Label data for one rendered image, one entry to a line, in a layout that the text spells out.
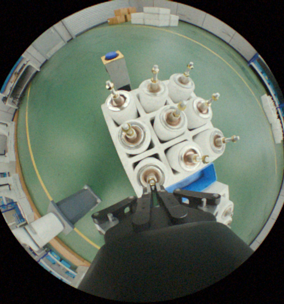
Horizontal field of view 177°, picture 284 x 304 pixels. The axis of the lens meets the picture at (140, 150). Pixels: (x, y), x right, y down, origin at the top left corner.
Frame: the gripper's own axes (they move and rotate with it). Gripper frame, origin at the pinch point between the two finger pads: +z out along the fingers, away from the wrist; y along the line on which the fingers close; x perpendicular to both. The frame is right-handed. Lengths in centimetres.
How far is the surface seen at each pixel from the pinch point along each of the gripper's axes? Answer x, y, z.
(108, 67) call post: 36.5, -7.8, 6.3
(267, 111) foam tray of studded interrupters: 41, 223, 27
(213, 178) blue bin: -12.5, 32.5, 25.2
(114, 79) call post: 36.6, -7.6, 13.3
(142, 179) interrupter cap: -0.4, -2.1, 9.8
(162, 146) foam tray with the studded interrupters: 7.7, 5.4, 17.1
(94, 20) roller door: 546, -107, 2
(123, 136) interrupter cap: 11.5, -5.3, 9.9
